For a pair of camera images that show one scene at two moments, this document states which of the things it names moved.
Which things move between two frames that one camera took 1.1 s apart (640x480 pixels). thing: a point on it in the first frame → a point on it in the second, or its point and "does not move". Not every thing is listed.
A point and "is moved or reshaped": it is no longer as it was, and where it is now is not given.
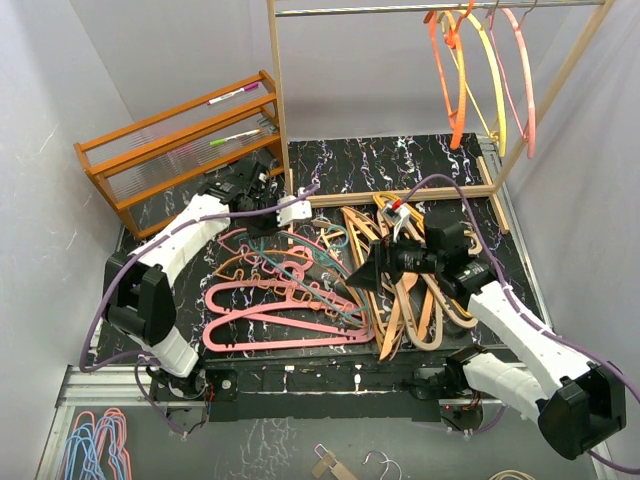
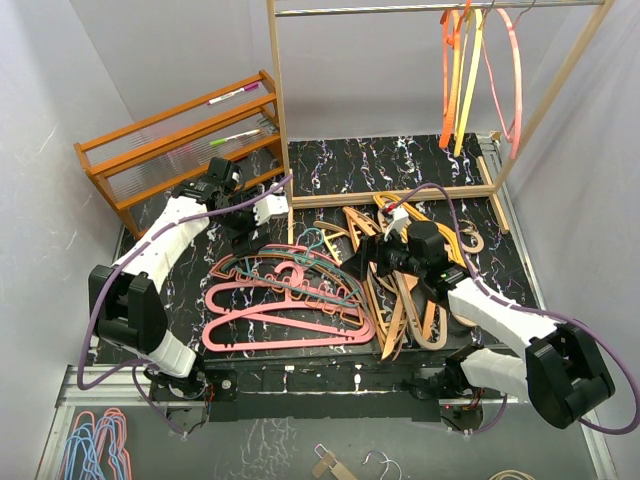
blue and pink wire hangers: x=96 y=448 does not move
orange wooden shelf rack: x=157 y=163 does not move
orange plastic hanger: x=453 y=40 is moved or reshaped
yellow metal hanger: x=501 y=135 → x=460 y=121
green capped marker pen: x=235 y=137 does not move
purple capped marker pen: x=240 y=90 does not move
